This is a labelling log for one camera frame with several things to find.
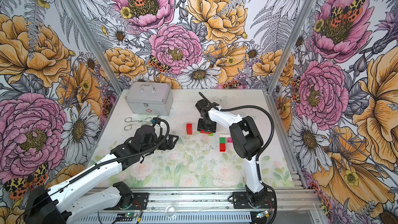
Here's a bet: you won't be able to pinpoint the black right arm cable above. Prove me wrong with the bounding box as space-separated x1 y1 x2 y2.
198 92 276 162

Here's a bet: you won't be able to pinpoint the silver metal case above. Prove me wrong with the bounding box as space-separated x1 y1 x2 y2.
125 82 173 116

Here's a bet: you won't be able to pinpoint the aluminium frame post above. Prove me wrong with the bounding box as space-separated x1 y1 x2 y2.
61 0 123 95
266 0 317 94

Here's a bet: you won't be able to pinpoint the long red lego brick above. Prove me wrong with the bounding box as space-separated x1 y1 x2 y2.
200 130 212 134

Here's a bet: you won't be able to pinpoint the aluminium frame post right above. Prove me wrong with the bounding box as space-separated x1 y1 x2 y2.
266 0 317 94

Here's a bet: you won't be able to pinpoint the steel forceps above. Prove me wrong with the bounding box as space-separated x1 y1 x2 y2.
123 120 153 131

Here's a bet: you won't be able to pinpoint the white vented cable duct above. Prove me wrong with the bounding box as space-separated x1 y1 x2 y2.
75 212 252 224

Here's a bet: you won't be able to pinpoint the white lego brick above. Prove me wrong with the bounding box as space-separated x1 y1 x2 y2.
219 134 231 139

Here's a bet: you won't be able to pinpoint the small red lego brick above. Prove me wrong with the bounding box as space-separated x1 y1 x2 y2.
186 123 192 131

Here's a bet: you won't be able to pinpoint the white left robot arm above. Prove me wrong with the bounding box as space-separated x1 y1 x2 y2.
21 117 179 224

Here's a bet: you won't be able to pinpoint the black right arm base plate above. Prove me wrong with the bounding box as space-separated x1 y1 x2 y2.
232 190 277 209

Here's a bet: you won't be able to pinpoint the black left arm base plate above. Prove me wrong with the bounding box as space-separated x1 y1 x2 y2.
118 192 149 210

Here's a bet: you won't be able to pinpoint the aluminium front rail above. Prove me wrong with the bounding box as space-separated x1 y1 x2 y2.
131 187 321 212

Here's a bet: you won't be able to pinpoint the aluminium frame post left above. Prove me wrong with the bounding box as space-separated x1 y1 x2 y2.
61 0 123 95

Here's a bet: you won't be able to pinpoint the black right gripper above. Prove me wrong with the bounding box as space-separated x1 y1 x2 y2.
197 120 217 136

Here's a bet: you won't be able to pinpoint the steel surgical scissors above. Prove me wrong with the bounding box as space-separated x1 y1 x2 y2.
124 116 159 123

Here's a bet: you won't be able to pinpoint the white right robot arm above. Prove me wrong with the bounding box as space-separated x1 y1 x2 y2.
195 99 267 207

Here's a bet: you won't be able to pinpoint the dark green lego brick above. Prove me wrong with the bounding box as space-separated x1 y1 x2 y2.
219 137 227 144

